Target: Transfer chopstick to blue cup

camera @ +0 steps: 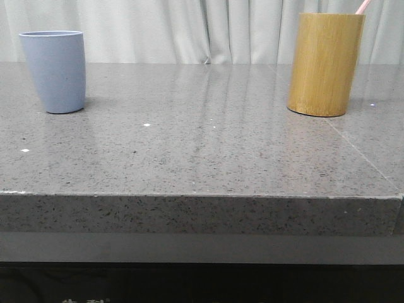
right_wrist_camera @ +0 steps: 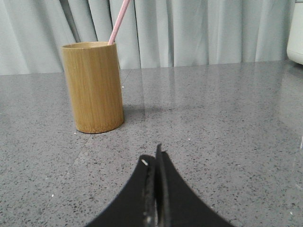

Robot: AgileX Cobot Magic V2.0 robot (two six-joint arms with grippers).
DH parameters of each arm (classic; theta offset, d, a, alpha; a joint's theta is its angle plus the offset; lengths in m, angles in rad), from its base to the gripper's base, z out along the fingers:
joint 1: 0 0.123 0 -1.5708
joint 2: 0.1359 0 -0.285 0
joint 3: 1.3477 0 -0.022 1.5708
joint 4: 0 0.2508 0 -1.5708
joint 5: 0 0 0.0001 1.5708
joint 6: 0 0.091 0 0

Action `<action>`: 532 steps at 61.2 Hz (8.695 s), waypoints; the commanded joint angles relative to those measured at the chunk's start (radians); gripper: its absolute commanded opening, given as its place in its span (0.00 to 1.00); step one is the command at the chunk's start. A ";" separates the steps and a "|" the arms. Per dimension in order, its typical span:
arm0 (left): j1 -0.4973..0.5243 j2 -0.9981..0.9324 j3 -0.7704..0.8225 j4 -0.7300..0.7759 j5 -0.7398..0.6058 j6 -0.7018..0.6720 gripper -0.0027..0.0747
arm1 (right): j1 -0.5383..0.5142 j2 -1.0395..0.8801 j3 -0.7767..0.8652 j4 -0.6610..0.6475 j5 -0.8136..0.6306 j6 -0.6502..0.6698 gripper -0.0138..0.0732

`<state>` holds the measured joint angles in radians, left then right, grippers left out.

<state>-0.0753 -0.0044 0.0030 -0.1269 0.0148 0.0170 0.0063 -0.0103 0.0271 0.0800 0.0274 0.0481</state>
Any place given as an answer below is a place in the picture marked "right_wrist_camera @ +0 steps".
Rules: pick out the pink chopstick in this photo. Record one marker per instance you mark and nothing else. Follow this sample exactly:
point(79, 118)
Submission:
point(118, 22)

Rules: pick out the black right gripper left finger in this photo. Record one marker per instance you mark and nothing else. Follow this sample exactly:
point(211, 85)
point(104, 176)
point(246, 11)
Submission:
point(134, 206)

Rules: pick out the bamboo wooden cup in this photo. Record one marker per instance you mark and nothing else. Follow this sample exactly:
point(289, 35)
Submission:
point(93, 80)

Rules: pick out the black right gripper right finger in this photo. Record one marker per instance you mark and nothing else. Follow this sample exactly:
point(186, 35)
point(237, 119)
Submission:
point(177, 204)

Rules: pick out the white appliance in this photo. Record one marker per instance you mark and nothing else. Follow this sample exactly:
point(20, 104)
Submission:
point(295, 40)

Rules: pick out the grey-white curtain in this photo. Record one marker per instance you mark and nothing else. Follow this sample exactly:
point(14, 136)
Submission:
point(154, 33)

